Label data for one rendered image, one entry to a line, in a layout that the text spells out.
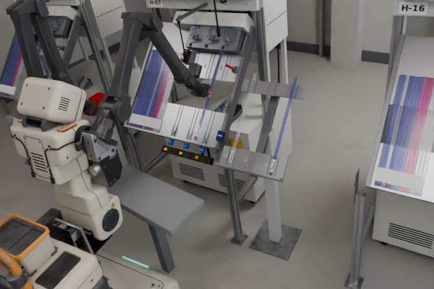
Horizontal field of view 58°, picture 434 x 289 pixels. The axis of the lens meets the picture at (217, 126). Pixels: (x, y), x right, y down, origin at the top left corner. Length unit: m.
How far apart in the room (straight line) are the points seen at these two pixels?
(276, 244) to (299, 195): 0.47
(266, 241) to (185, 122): 0.90
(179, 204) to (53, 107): 0.81
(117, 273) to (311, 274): 1.06
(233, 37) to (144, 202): 1.00
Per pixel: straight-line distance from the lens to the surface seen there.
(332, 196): 2.82
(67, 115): 1.53
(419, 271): 2.49
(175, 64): 1.77
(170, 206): 1.97
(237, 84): 2.12
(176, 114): 2.27
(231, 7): 2.24
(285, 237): 2.54
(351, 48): 4.59
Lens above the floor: 1.90
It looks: 32 degrees down
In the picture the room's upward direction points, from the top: 9 degrees counter-clockwise
